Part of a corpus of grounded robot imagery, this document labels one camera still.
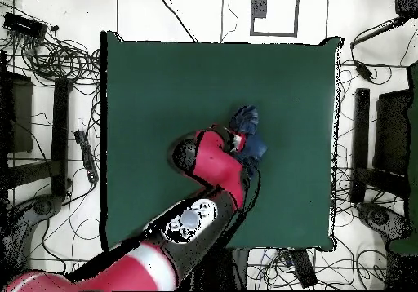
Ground blue denim jeans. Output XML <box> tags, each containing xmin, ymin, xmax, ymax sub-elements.
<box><xmin>228</xmin><ymin>104</ymin><xmax>269</xmax><ymax>179</ymax></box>

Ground dark green table cloth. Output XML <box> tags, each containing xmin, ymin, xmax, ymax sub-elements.
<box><xmin>99</xmin><ymin>30</ymin><xmax>344</xmax><ymax>255</ymax></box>

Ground grey floor socket plate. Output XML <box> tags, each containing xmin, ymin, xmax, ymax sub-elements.
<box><xmin>251</xmin><ymin>0</ymin><xmax>269</xmax><ymax>20</ymax></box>

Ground black power strip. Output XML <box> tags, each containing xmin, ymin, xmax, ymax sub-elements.
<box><xmin>73</xmin><ymin>129</ymin><xmax>100</xmax><ymax>184</ymax></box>
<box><xmin>287</xmin><ymin>248</ymin><xmax>318</xmax><ymax>289</ymax></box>

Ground black power adapter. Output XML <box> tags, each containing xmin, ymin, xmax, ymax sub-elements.
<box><xmin>354</xmin><ymin>60</ymin><xmax>375</xmax><ymax>82</ymax></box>

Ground grey stand leg round foot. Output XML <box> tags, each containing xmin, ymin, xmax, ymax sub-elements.
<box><xmin>356</xmin><ymin>201</ymin><xmax>413</xmax><ymax>244</ymax></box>
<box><xmin>2</xmin><ymin>193</ymin><xmax>64</xmax><ymax>273</ymax></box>

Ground black hub box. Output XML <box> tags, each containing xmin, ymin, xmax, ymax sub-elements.
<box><xmin>2</xmin><ymin>11</ymin><xmax>49</xmax><ymax>41</ymax></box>

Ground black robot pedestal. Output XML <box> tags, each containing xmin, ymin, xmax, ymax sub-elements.
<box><xmin>192</xmin><ymin>247</ymin><xmax>250</xmax><ymax>291</ymax></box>

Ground long black floor cable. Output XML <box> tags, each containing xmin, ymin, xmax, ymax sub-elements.
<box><xmin>159</xmin><ymin>0</ymin><xmax>199</xmax><ymax>43</ymax></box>

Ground thick black cable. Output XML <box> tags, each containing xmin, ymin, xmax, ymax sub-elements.
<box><xmin>349</xmin><ymin>15</ymin><xmax>409</xmax><ymax>50</ymax></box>

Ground coiled black cable bundle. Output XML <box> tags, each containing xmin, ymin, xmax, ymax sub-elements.
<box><xmin>19</xmin><ymin>37</ymin><xmax>102</xmax><ymax>87</ymax></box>

